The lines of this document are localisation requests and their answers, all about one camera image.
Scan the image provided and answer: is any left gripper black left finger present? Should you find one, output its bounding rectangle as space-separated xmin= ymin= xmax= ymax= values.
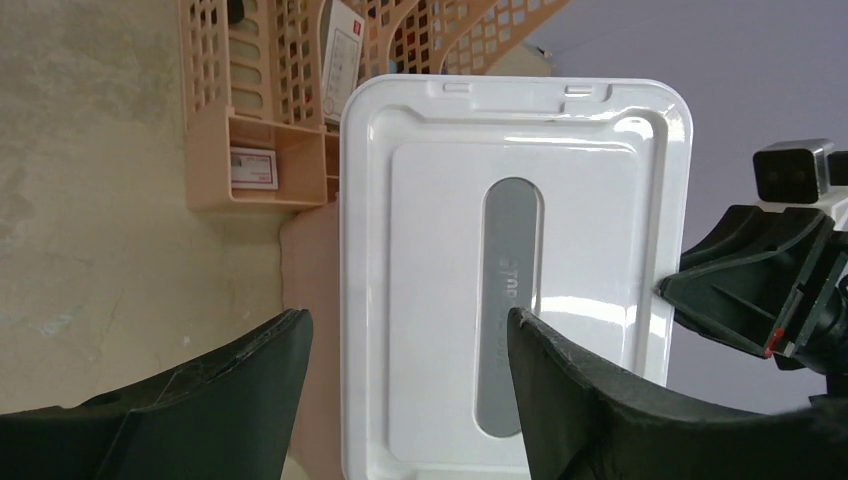
xmin=1 ymin=309 xmax=313 ymax=479

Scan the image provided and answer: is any white plastic bin lid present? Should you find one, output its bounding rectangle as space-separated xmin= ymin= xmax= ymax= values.
xmin=338 ymin=74 xmax=693 ymax=479

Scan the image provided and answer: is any orange plastic file organizer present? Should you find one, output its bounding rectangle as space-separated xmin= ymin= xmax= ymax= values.
xmin=177 ymin=0 xmax=564 ymax=212

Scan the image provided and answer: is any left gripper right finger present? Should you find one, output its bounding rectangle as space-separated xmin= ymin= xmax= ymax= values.
xmin=507 ymin=308 xmax=847 ymax=479

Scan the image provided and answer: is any pink plastic bin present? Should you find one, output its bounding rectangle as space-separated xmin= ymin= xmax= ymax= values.
xmin=279 ymin=203 xmax=344 ymax=479

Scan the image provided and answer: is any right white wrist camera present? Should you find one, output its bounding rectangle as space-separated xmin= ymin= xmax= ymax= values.
xmin=753 ymin=139 xmax=847 ymax=232

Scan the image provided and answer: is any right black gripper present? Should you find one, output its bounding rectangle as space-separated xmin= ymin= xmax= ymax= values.
xmin=658 ymin=205 xmax=847 ymax=376

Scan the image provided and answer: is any white box with red label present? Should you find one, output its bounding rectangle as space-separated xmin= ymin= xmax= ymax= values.
xmin=320 ymin=1 xmax=365 ymax=124

